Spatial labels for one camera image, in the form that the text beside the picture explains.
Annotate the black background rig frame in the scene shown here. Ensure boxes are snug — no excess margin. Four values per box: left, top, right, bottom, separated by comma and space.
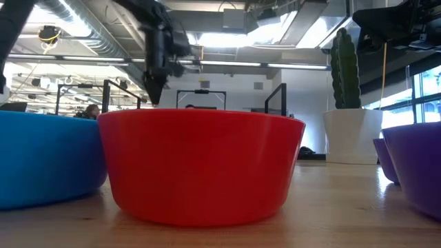
176, 89, 227, 110
56, 83, 104, 116

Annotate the black yellow cord reel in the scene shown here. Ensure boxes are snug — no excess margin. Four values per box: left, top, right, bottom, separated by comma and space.
37, 24, 63, 45

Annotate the purple plastic mini bowl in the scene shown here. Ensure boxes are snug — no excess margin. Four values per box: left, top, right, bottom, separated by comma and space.
381, 121, 441, 221
373, 137, 400, 185

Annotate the person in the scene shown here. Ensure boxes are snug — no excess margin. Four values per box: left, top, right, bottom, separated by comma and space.
74, 104, 101, 121

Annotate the long ceiling light strip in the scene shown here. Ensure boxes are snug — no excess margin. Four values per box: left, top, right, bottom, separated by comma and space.
6, 54, 130, 67
198, 60, 329, 71

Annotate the green cactus in white pot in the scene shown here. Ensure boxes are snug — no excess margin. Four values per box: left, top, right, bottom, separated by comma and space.
322, 27, 384, 165

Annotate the yellow hanging cord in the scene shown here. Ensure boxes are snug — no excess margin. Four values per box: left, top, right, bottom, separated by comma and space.
378, 41, 389, 111

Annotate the black aluminium rig frame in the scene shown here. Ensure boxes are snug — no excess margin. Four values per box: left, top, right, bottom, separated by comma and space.
0, 0, 38, 96

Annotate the silver ventilation duct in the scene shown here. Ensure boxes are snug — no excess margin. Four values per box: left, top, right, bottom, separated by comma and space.
36, 0, 149, 91

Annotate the blue plastic mini bowl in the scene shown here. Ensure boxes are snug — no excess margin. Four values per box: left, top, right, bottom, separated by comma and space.
0, 110, 108, 211

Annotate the red plastic mini bowl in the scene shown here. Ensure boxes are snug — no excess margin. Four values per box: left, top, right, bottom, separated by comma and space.
97, 108, 307, 227

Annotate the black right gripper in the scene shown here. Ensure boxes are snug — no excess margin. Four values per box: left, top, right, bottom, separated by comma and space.
143, 20, 193, 106

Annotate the grey ceiling box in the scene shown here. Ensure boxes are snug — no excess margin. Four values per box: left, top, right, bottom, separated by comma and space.
222, 8, 247, 30

